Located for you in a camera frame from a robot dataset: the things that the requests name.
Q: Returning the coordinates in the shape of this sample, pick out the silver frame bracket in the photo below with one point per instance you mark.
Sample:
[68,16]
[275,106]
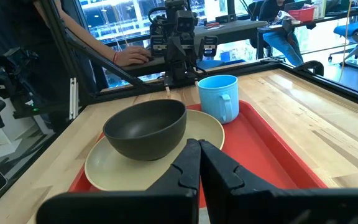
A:
[74,99]

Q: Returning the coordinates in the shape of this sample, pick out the red plastic basket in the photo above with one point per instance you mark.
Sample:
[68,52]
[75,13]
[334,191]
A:
[301,14]

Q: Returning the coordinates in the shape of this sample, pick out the beige round plate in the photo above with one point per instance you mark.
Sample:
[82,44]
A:
[120,174]

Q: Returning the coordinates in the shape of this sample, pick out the grey desk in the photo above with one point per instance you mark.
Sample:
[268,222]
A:
[228,29]

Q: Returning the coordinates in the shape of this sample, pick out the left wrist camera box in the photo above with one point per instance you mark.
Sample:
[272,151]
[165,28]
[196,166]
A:
[186,21]

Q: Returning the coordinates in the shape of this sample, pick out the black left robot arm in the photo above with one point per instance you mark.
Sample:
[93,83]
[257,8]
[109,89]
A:
[182,71]

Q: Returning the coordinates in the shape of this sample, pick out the person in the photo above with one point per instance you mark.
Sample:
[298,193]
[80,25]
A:
[278,31]

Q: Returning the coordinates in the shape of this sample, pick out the dark grey bowl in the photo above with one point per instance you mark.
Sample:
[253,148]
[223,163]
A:
[145,130]

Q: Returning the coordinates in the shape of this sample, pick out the red plastic tray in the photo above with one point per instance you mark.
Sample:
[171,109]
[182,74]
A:
[253,149]

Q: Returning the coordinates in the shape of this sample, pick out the blue office chair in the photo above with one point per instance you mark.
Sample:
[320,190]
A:
[353,31]

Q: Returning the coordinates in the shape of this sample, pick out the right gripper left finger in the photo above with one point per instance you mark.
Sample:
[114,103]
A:
[185,174]

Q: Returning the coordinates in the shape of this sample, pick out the person's hand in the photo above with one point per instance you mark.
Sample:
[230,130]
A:
[132,56]

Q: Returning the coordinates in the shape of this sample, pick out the light blue mug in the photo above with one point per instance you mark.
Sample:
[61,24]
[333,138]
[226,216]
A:
[217,99]

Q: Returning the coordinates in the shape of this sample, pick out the person's forearm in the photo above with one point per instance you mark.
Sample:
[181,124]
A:
[82,34]

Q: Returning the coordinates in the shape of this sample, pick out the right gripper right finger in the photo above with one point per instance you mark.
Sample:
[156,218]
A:
[219,180]

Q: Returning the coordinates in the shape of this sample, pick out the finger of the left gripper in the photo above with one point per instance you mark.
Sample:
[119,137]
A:
[181,49]
[172,49]

